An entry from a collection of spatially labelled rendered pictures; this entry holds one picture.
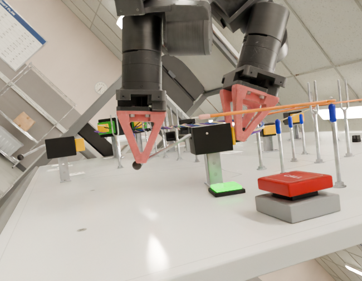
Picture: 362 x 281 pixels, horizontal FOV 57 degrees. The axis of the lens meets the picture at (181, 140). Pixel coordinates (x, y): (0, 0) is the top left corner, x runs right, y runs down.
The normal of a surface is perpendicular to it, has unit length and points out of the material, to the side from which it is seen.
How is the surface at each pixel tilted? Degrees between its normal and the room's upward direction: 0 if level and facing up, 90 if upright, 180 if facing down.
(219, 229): 50
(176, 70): 90
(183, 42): 138
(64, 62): 90
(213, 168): 99
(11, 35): 90
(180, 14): 133
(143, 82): 97
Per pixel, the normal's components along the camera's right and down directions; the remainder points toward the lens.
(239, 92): 0.09, 0.38
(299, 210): 0.35, 0.00
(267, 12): -0.24, -0.07
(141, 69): 0.14, 0.04
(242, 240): -0.12, -0.99
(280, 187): -0.93, 0.13
